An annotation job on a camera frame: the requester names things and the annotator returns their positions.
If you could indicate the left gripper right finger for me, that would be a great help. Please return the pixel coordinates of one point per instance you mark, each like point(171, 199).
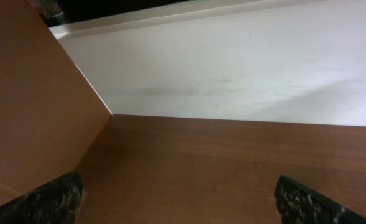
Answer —
point(298, 203)

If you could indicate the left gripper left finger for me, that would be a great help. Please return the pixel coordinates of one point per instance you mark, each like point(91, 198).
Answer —
point(56, 202)

